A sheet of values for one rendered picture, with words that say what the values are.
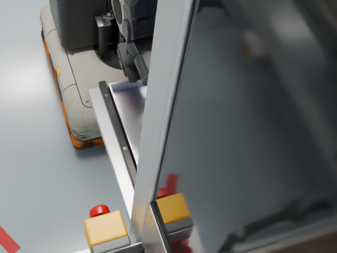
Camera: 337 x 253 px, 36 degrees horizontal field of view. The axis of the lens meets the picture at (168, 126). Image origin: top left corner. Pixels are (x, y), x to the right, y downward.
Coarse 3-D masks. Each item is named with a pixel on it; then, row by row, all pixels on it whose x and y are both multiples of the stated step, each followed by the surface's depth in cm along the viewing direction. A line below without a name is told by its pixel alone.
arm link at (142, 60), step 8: (128, 24) 104; (128, 32) 105; (128, 40) 107; (136, 40) 108; (144, 40) 109; (152, 40) 109; (136, 48) 108; (144, 48) 108; (136, 56) 110; (144, 56) 107; (136, 64) 111; (144, 64) 108; (144, 72) 109; (144, 80) 109
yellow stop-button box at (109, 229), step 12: (96, 216) 97; (108, 216) 97; (120, 216) 97; (96, 228) 95; (108, 228) 95; (120, 228) 96; (96, 240) 94; (108, 240) 94; (120, 240) 94; (96, 252) 93
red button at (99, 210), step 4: (92, 208) 100; (96, 208) 99; (100, 208) 99; (104, 208) 99; (108, 208) 100; (92, 212) 99; (96, 212) 99; (100, 212) 99; (104, 212) 99; (108, 212) 100; (92, 216) 99
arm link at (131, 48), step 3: (126, 45) 115; (129, 45) 112; (132, 45) 111; (129, 48) 113; (132, 48) 112; (129, 51) 114; (132, 51) 113; (135, 51) 112; (132, 54) 114; (135, 54) 113
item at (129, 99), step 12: (108, 84) 127; (120, 84) 128; (132, 84) 130; (120, 96) 129; (132, 96) 130; (144, 96) 130; (120, 108) 127; (132, 108) 128; (120, 120) 123; (132, 120) 126; (132, 132) 124; (132, 144) 122; (132, 156) 119
